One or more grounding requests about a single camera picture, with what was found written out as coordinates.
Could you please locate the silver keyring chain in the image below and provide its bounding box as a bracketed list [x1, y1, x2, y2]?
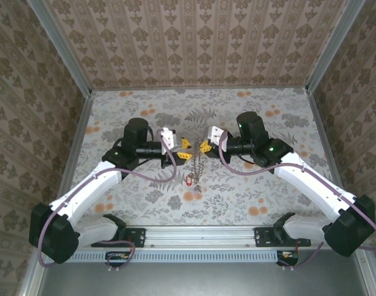
[189, 138, 208, 186]

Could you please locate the small control board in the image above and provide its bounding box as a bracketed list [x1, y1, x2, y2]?
[276, 250, 300, 266]
[106, 252, 131, 263]

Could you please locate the grey metal sheet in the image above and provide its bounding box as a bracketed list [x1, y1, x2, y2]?
[36, 261, 371, 296]

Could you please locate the thin aluminium frame rail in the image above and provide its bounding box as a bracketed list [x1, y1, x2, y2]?
[91, 86, 309, 93]

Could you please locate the aluminium frame side rail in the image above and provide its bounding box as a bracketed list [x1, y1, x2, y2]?
[20, 91, 95, 296]
[304, 88, 376, 296]

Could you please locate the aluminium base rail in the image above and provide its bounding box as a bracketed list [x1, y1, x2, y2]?
[144, 226, 257, 249]

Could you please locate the grey slotted cable duct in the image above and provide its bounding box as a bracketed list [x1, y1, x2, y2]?
[65, 250, 280, 263]

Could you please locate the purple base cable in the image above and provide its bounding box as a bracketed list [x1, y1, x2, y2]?
[105, 239, 137, 273]
[279, 242, 325, 272]

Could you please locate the aluminium frame post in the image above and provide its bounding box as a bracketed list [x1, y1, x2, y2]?
[304, 0, 367, 94]
[26, 0, 94, 97]

